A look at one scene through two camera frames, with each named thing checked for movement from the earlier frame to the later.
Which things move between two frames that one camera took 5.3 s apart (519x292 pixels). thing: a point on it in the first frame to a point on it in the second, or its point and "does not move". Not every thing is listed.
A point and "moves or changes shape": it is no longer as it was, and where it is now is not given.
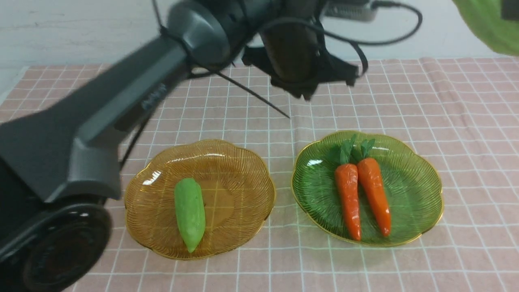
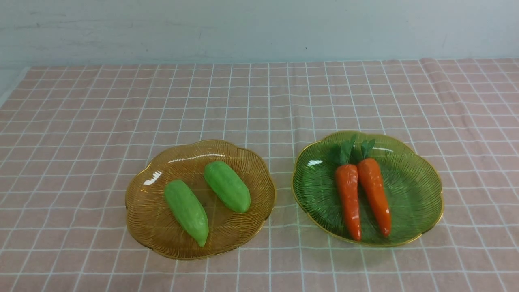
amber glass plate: [239, 190] does not move
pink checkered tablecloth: [464, 111] does not move
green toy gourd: [190, 209] moves or changes shape
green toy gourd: [484, 18] to [228, 186]
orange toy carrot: [372, 180] does not move
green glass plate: [412, 180] does not move
